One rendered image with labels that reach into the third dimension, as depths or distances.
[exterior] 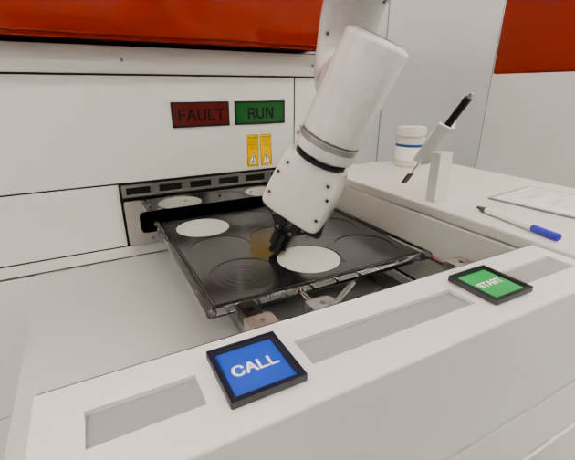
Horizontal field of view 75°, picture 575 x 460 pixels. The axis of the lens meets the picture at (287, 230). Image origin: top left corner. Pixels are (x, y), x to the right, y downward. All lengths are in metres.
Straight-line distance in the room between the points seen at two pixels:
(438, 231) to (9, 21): 0.72
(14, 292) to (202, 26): 0.60
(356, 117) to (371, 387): 0.32
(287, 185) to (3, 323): 0.61
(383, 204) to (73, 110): 0.59
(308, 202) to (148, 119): 0.39
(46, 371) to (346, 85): 0.51
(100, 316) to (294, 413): 0.45
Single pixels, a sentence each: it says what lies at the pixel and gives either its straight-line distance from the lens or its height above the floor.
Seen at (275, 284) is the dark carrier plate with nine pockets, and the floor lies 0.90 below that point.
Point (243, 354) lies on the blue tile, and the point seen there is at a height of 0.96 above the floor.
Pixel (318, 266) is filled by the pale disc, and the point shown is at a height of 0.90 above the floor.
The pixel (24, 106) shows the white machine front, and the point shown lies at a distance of 0.79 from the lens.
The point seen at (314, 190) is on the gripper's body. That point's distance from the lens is 0.52.
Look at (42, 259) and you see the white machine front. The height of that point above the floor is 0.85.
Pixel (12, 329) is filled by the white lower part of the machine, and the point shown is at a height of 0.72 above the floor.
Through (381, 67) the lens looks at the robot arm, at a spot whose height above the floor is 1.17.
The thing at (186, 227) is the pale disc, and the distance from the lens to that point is 0.75.
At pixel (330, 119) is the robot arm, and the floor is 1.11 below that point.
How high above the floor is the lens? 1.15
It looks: 21 degrees down
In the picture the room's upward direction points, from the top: straight up
